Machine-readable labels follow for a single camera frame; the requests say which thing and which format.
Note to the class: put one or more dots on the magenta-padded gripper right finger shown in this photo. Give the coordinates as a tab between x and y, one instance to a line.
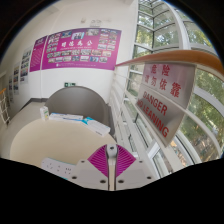
136	175

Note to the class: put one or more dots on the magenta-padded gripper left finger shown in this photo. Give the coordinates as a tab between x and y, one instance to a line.
88	175

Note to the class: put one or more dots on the white power strip teal edge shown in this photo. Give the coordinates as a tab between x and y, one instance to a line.
55	165

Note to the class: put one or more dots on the long white teal box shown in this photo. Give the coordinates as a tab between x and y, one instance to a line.
97	127

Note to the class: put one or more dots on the flat white blue box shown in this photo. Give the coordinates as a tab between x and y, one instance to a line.
66	117

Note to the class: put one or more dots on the metal warning sign red letters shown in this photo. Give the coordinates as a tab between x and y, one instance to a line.
160	115

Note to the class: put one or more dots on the grey curved-back chair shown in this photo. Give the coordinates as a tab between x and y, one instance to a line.
78	101

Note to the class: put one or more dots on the green exit sign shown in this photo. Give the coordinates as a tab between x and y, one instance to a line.
70	84

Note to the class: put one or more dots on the small white stair railing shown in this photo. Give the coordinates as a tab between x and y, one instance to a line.
4	106

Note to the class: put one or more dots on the large magenta photo poster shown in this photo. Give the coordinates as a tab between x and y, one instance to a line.
81	48

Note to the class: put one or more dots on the white railing wooden handrail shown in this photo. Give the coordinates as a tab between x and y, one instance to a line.
186	56

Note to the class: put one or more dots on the narrow magenta text poster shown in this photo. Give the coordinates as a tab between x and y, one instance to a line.
37	55

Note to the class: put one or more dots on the white photo wall poster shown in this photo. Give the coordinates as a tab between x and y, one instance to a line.
16	80
25	66

